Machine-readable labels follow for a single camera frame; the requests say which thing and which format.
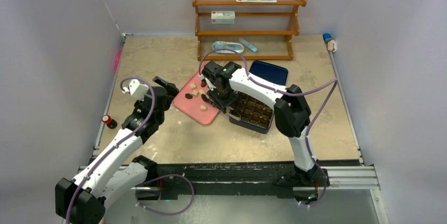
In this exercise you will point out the dark blue tin lid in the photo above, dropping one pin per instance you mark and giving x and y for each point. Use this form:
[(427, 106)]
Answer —
[(269, 72)]

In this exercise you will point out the white green small box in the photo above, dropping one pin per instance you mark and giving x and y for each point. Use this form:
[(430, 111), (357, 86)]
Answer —
[(223, 17)]

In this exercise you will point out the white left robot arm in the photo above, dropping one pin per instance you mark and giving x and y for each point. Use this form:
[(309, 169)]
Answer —
[(86, 197)]

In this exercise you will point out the blue white corner device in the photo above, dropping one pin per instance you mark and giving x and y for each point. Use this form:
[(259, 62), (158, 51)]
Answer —
[(330, 42)]

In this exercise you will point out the light blue oval package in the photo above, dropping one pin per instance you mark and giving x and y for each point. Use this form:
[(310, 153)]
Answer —
[(227, 47)]

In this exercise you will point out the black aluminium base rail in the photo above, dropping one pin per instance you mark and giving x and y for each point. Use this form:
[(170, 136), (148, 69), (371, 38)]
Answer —
[(280, 179)]

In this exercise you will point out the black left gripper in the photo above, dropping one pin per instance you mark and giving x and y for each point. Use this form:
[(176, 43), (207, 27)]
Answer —
[(171, 91)]

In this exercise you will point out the red black button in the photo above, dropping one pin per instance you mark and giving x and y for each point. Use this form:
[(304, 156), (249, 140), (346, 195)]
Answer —
[(109, 122)]

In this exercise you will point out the pink plastic tray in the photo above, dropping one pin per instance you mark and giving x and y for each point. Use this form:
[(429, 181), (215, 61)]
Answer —
[(191, 107)]

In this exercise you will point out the dark oval chocolate piece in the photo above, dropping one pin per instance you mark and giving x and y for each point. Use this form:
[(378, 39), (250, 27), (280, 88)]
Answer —
[(188, 96)]

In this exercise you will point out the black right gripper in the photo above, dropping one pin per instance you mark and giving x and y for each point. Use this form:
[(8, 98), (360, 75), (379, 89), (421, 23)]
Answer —
[(221, 99)]

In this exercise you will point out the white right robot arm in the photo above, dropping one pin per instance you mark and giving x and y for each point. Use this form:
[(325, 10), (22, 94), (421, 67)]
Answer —
[(290, 108)]

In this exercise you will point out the wooden shelf rack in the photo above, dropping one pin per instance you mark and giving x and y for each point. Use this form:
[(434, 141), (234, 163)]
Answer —
[(278, 19)]

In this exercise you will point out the light blue small tube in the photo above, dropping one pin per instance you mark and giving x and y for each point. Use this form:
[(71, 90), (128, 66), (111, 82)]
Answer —
[(248, 45)]

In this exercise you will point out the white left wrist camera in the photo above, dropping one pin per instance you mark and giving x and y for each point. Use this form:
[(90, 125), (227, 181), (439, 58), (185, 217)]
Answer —
[(135, 88)]

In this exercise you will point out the blue chocolate tin box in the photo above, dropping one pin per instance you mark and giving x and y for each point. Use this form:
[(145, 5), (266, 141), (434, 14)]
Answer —
[(251, 114)]

